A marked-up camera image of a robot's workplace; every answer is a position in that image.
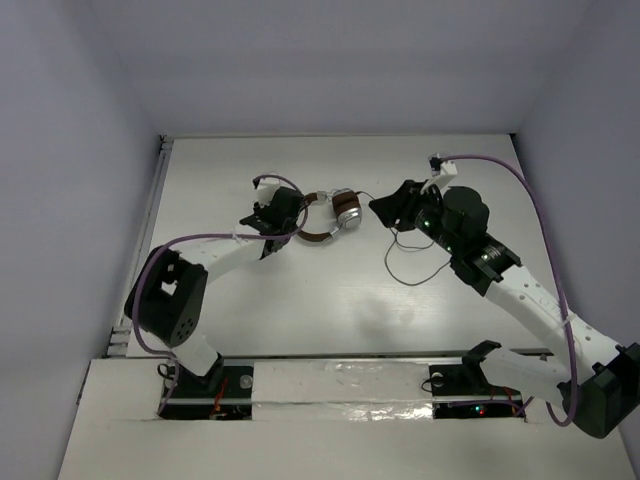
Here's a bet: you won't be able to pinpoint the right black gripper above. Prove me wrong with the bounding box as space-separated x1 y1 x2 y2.
368 179 460 255

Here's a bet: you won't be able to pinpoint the thin black headphone cable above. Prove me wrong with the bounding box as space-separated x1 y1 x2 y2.
355 191 454 288

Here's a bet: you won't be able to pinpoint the brown silver headphones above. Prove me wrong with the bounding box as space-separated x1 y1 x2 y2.
297 188 363 243

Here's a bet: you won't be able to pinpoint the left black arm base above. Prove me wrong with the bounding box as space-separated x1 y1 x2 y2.
157 362 254 421

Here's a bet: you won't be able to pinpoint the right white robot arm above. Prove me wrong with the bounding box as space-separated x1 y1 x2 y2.
369 180 639 439

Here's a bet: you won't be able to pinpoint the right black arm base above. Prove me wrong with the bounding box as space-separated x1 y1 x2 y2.
420 340 530 420

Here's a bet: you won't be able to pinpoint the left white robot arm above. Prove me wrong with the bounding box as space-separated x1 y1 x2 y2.
124 184 304 394

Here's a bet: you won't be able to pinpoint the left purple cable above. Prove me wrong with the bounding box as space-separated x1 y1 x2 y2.
128 173 307 416

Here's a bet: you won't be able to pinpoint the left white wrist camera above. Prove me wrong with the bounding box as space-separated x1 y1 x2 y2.
254 178 281 207

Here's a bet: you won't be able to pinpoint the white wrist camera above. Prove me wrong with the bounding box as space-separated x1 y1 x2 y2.
420 154 458 194
254 178 281 207

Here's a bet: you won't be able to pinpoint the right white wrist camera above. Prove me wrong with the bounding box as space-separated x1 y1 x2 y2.
420 154 458 194

